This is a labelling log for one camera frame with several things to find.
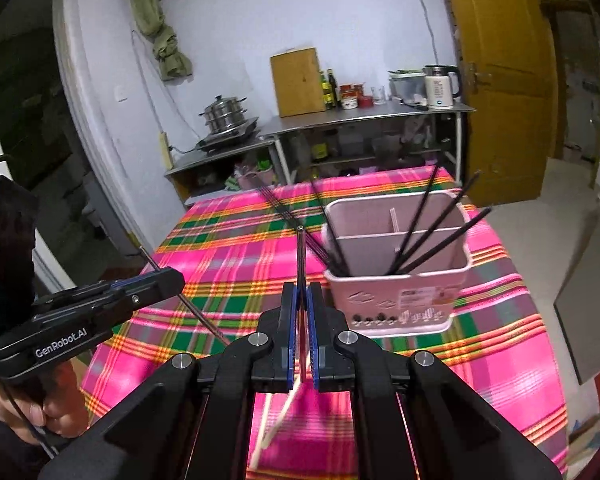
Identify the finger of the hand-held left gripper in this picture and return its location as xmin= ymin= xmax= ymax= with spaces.
xmin=32 ymin=268 xmax=185 ymax=319

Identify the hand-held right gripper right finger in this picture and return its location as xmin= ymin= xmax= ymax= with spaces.
xmin=306 ymin=282 xmax=563 ymax=480

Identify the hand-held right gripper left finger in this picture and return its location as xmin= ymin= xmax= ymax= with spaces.
xmin=37 ymin=282 xmax=301 ymax=480

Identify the pink plastic utensil holder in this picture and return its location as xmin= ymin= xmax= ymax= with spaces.
xmin=322 ymin=190 xmax=470 ymax=337

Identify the person's left forearm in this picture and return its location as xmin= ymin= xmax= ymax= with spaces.
xmin=0 ymin=415 xmax=51 ymax=480

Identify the person's left hand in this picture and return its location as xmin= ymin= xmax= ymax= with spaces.
xmin=0 ymin=360 xmax=89 ymax=442

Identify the pink plaid tablecloth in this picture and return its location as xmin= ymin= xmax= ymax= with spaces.
xmin=80 ymin=165 xmax=568 ymax=480

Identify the wooden chopstick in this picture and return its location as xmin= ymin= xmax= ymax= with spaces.
xmin=250 ymin=389 xmax=297 ymax=467
xmin=260 ymin=394 xmax=274 ymax=449

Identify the low steel kitchen stand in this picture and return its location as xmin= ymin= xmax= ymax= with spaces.
xmin=164 ymin=137 xmax=283 ymax=206

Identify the pink bag with greens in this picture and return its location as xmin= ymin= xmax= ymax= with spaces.
xmin=235 ymin=162 xmax=276 ymax=191

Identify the black induction cooker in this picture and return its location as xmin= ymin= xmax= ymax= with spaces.
xmin=195 ymin=117 xmax=261 ymax=152

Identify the steel steamer pot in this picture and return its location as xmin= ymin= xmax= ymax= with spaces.
xmin=202 ymin=94 xmax=248 ymax=135

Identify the tall steel kitchen table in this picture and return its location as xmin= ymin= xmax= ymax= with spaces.
xmin=260 ymin=100 xmax=477 ymax=186

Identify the green hanging cloth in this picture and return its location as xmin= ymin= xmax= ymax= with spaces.
xmin=128 ymin=0 xmax=193 ymax=82

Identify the wooden cutting board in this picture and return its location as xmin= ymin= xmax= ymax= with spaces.
xmin=270 ymin=47 xmax=327 ymax=118

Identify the red-lidded jar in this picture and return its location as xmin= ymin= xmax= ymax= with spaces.
xmin=339 ymin=84 xmax=365 ymax=110

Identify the clear plastic lidded container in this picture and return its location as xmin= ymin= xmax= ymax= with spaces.
xmin=389 ymin=70 xmax=427 ymax=103

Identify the grey flat board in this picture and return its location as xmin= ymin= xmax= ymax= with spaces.
xmin=554 ymin=250 xmax=600 ymax=386

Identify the white electric kettle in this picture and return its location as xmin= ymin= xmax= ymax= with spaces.
xmin=423 ymin=64 xmax=463 ymax=110

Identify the yellow wooden door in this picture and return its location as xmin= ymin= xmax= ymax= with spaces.
xmin=437 ymin=0 xmax=561 ymax=206

